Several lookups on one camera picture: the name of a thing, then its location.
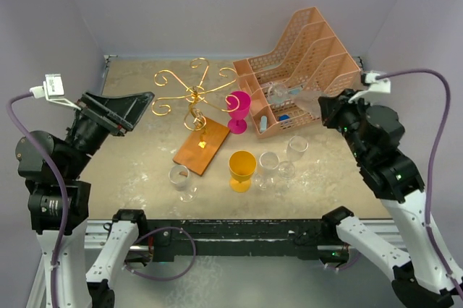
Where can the clear champagne flute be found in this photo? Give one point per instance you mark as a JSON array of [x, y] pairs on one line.
[[278, 94]]

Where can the clear wine glass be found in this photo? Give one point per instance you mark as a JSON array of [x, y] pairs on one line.
[[268, 164], [180, 178], [296, 148]]

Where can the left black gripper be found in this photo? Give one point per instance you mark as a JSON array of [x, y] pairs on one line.
[[119, 113]]

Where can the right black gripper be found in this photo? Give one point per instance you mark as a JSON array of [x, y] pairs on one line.
[[333, 106]]

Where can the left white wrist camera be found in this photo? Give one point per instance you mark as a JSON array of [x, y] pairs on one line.
[[52, 90]]

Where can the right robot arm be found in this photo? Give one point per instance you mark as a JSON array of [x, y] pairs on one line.
[[424, 274]]

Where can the gold wire wine glass rack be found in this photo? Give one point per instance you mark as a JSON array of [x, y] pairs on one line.
[[206, 135]]

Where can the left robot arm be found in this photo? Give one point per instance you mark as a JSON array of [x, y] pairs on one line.
[[58, 198]]

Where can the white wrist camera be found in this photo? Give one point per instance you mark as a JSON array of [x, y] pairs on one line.
[[375, 87], [52, 90]]

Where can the pink plastic wine glass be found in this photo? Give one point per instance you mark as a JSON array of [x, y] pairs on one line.
[[237, 111]]

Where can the light blue small bottle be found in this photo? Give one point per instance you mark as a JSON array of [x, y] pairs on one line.
[[263, 124]]

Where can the yellow plastic wine glass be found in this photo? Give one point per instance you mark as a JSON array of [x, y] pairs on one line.
[[242, 165]]

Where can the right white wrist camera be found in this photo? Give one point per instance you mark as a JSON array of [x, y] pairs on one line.
[[375, 87]]

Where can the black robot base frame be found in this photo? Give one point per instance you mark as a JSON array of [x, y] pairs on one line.
[[305, 239]]

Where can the orange plastic file organizer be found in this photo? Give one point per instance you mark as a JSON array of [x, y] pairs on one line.
[[308, 54]]

